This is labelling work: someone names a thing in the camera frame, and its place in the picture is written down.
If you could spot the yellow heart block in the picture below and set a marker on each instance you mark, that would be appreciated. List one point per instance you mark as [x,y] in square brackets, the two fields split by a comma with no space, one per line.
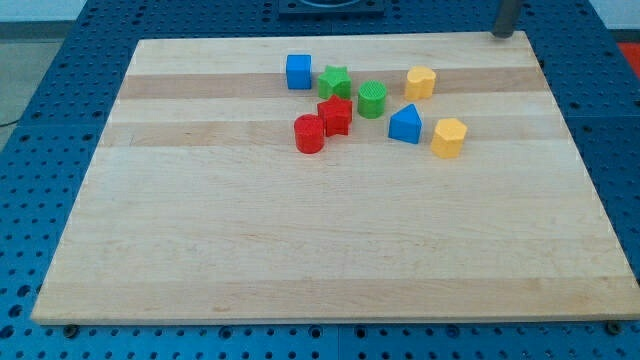
[420,83]

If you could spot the red cylinder block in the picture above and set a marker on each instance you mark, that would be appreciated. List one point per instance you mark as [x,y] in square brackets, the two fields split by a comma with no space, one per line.
[309,133]

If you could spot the blue triangle block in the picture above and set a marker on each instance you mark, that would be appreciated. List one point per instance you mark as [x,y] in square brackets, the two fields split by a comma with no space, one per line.
[406,125]

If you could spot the blue cube block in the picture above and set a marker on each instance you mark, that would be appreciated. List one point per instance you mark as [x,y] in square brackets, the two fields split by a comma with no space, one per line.
[298,71]

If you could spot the yellow hexagon block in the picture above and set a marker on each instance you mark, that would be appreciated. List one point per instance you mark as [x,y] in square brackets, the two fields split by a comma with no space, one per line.
[448,138]

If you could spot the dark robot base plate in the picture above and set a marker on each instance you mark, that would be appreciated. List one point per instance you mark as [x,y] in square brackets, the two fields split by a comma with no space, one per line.
[300,8]

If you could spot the green star block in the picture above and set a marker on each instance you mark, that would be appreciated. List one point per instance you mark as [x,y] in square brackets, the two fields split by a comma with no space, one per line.
[335,80]

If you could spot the wooden board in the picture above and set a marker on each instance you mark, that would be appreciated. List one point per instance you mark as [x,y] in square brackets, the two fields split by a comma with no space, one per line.
[197,207]

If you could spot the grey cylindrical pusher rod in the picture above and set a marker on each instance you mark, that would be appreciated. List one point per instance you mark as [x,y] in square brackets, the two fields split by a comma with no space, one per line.
[507,15]

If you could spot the green cylinder block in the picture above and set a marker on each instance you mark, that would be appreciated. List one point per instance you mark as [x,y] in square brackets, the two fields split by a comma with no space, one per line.
[371,99]

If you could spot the red star block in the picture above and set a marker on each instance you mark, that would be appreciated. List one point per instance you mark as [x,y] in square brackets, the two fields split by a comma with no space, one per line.
[336,114]

